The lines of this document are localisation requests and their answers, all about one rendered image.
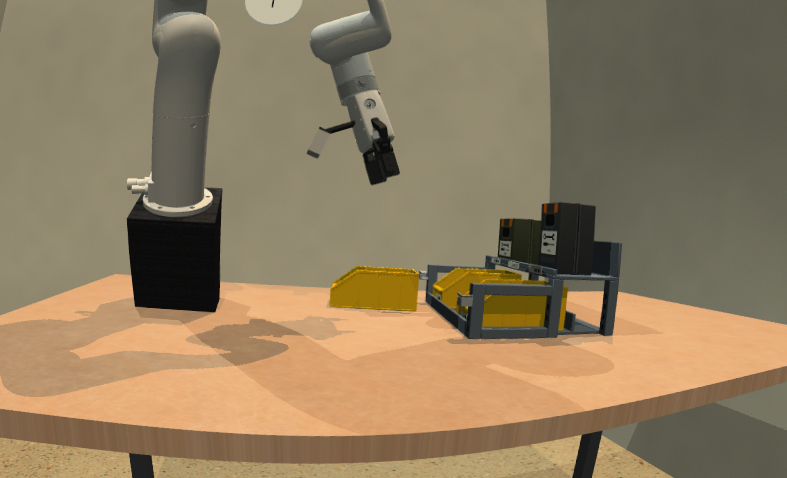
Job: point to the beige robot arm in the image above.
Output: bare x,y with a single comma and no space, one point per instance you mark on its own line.
189,47

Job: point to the grey shelf rack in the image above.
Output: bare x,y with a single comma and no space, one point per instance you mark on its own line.
605,267

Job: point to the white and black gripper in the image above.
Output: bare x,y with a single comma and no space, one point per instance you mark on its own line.
368,117

